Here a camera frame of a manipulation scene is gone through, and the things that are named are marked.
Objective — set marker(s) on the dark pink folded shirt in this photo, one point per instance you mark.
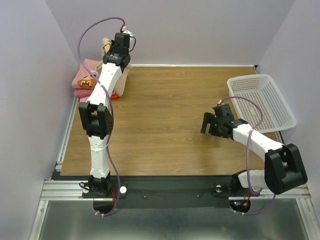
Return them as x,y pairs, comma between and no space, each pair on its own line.
82,93

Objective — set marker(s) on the beige t shirt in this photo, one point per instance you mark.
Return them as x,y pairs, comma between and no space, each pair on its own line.
121,82

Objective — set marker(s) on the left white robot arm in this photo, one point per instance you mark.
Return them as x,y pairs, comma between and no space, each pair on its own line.
96,118

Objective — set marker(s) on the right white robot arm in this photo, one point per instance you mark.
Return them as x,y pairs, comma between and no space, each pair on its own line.
283,170

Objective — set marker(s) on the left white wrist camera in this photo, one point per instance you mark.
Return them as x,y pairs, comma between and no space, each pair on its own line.
124,30

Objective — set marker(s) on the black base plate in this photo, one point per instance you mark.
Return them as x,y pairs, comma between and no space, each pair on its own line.
190,191

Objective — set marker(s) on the white plastic basket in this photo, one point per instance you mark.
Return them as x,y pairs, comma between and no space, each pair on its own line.
263,91

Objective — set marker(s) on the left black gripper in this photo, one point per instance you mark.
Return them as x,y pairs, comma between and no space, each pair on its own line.
111,48

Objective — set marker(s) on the light pink folded shirt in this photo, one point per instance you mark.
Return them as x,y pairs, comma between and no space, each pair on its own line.
83,99

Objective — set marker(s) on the aluminium frame rail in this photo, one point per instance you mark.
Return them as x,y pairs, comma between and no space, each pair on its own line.
56,190

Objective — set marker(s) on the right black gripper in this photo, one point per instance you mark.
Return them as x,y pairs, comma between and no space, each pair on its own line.
212,124

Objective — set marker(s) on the pink printed folded shirt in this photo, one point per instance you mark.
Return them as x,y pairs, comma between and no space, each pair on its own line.
83,79

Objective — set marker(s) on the orange folded shirt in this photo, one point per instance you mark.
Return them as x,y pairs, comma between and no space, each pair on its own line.
114,96

